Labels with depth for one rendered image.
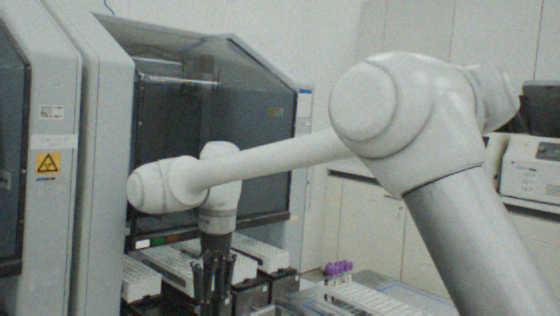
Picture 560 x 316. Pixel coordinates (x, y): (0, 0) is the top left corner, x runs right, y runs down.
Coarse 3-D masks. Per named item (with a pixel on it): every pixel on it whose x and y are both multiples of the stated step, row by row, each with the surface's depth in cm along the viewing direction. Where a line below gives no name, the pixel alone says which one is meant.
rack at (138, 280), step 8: (128, 256) 142; (128, 264) 137; (136, 264) 137; (128, 272) 131; (136, 272) 131; (144, 272) 131; (152, 272) 132; (128, 280) 125; (136, 280) 125; (144, 280) 126; (152, 280) 127; (160, 280) 129; (128, 288) 123; (136, 288) 124; (144, 288) 126; (152, 288) 128; (160, 288) 130; (128, 296) 123; (136, 296) 124
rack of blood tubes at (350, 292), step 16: (320, 288) 126; (336, 288) 125; (352, 288) 126; (368, 288) 127; (320, 304) 126; (336, 304) 125; (352, 304) 119; (368, 304) 117; (384, 304) 117; (400, 304) 119
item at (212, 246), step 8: (200, 240) 112; (208, 240) 109; (216, 240) 109; (224, 240) 110; (208, 248) 109; (216, 248) 109; (224, 248) 110; (200, 256) 110; (208, 256) 110; (216, 256) 112; (208, 264) 110
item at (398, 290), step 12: (360, 276) 152; (372, 276) 153; (384, 276) 154; (312, 288) 140; (372, 288) 143; (384, 288) 144; (396, 288) 145; (408, 288) 146; (276, 300) 130; (288, 300) 130; (300, 300) 131; (312, 300) 131; (408, 300) 137; (420, 300) 137; (432, 300) 138; (444, 300) 139; (276, 312) 130; (288, 312) 126; (300, 312) 123; (312, 312) 124; (324, 312) 124; (432, 312) 130; (444, 312) 131; (456, 312) 131
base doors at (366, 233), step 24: (336, 192) 357; (360, 192) 342; (384, 192) 328; (336, 216) 357; (360, 216) 342; (384, 216) 328; (408, 216) 316; (336, 240) 357; (360, 240) 342; (384, 240) 328; (408, 240) 316; (528, 240) 266; (552, 240) 257; (360, 264) 342; (384, 264) 328; (408, 264) 316; (432, 264) 304; (552, 264) 257; (432, 288) 304; (552, 288) 257
